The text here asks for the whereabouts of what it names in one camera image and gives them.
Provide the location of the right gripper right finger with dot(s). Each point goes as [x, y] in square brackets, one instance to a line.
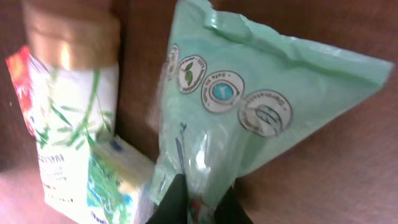
[230, 211]

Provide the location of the teal pocket tissue pack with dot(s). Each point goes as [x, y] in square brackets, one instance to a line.
[118, 184]

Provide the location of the white bamboo print tube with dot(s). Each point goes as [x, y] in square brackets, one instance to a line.
[74, 70]

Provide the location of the orange pocket tissue pack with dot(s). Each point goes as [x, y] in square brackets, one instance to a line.
[18, 66]

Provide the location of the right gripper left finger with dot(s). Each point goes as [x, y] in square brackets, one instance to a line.
[173, 207]

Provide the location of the teal wet wipes pack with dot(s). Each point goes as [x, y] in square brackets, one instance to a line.
[237, 94]

